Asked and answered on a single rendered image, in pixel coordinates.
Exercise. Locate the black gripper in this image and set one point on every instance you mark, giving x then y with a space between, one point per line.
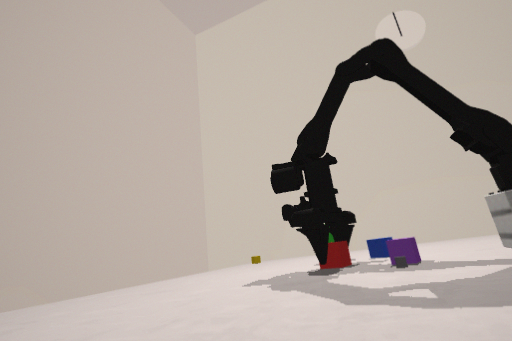
323 209

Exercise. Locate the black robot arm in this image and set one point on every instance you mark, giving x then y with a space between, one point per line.
475 129

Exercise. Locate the blue block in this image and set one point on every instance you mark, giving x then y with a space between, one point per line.
378 247

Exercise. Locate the red block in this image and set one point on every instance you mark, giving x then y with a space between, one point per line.
338 256

